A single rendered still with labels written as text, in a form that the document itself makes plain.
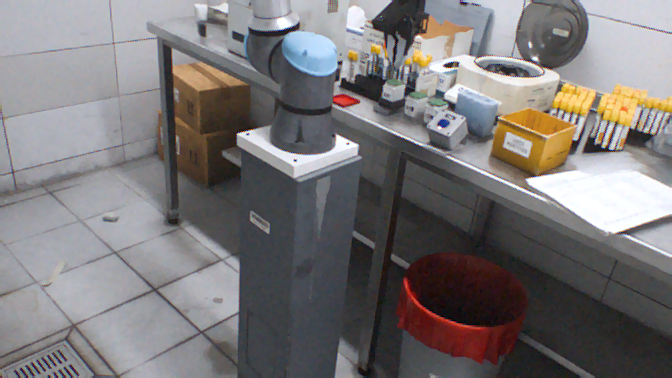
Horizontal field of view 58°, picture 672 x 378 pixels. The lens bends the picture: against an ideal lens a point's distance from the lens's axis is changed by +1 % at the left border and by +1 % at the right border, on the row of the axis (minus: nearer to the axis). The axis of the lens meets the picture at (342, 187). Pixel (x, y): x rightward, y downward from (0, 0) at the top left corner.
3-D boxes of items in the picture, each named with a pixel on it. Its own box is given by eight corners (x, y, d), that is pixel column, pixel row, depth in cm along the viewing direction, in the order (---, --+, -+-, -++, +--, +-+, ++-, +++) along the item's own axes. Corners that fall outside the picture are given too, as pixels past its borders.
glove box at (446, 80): (416, 87, 184) (421, 57, 180) (460, 74, 200) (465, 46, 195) (449, 99, 177) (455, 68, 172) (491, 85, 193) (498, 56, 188)
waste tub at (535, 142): (488, 155, 144) (497, 116, 139) (519, 143, 152) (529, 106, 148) (536, 177, 136) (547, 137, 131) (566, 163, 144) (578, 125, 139)
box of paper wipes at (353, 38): (318, 36, 226) (321, 1, 220) (338, 31, 234) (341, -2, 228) (365, 51, 214) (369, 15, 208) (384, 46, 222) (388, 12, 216)
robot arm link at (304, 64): (296, 112, 123) (301, 47, 117) (265, 91, 132) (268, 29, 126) (344, 106, 129) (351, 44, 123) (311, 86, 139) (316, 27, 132)
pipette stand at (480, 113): (446, 129, 156) (454, 93, 152) (463, 124, 161) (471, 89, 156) (477, 143, 150) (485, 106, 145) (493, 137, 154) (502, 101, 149)
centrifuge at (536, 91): (431, 99, 175) (438, 59, 169) (497, 87, 192) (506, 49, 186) (494, 129, 159) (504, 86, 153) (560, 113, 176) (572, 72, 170)
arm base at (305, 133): (290, 159, 126) (293, 115, 121) (257, 132, 136) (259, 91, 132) (348, 149, 134) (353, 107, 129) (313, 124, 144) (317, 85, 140)
